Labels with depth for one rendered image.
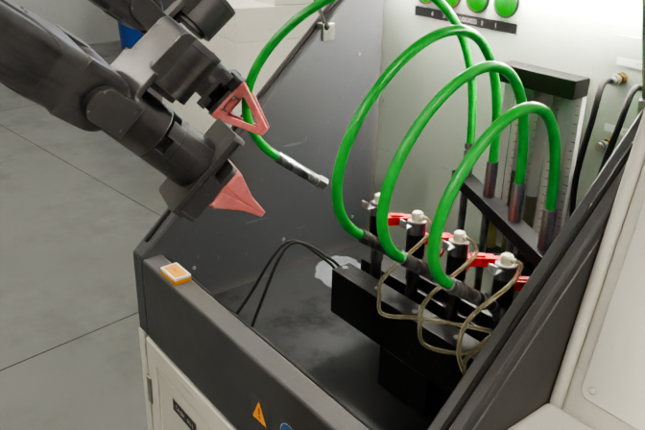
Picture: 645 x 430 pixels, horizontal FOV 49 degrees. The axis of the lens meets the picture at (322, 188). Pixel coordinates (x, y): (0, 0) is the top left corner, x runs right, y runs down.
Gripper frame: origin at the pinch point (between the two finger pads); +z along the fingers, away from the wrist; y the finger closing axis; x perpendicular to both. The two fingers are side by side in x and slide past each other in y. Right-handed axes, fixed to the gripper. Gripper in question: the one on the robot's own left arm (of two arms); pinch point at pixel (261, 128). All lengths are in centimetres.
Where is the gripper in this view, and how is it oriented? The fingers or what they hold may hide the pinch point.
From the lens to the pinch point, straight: 105.9
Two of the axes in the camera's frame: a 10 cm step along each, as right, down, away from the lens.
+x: -6.9, 7.1, 1.3
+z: 7.2, 6.8, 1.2
